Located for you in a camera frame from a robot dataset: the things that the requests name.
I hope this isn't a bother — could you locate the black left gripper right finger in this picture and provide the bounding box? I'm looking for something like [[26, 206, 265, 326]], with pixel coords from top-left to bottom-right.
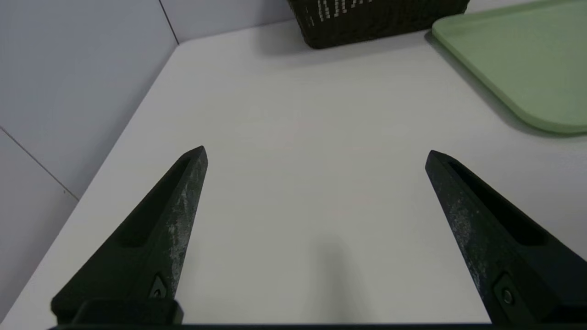
[[425, 150, 587, 326]]

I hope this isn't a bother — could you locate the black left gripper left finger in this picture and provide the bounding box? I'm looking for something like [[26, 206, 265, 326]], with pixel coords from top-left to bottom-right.
[[50, 146, 209, 325]]

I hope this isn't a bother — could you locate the dark brown wicker basket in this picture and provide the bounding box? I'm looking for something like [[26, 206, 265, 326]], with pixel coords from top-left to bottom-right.
[[287, 0, 471, 50]]

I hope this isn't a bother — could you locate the green plastic tray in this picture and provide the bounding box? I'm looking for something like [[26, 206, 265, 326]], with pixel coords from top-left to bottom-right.
[[432, 0, 587, 135]]

